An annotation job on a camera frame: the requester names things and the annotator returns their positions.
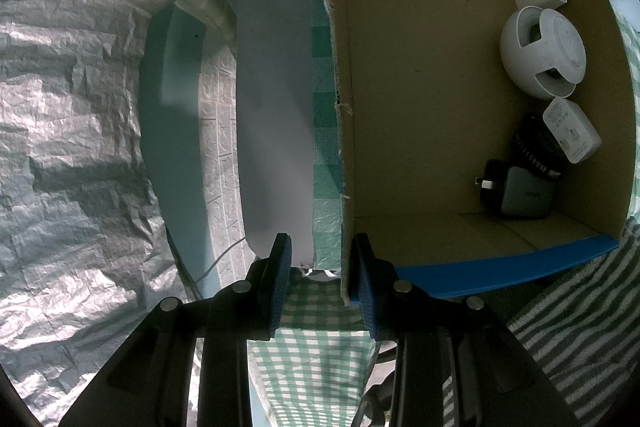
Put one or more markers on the green checked tablecloth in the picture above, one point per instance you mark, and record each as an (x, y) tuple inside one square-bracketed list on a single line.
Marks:
[(310, 332)]

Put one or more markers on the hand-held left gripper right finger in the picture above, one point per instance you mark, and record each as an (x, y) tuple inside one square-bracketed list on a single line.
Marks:
[(362, 287)]

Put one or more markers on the blue-sided cardboard box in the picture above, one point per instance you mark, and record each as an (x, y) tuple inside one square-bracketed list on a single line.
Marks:
[(425, 82)]

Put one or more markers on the white table panel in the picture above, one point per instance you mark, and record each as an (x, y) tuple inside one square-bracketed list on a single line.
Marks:
[(275, 107)]

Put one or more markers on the white chamfered charger block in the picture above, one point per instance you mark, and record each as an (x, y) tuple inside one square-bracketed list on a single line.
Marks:
[(570, 129)]

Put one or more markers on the crinkled silver foil sheet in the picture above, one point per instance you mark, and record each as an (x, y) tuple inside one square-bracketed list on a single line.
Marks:
[(75, 157)]

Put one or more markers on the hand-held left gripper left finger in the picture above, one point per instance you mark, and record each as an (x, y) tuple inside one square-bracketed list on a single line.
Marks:
[(280, 287)]

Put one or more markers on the black ribbed charger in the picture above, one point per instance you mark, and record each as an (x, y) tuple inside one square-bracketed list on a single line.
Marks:
[(532, 147)]

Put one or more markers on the white round disc charger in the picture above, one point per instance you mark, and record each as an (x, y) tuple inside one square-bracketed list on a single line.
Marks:
[(560, 47)]

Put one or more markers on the grey striped towel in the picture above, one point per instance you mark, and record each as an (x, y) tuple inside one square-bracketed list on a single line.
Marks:
[(575, 322)]

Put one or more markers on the grey black plug charger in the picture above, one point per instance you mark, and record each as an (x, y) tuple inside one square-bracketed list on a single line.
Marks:
[(525, 197)]

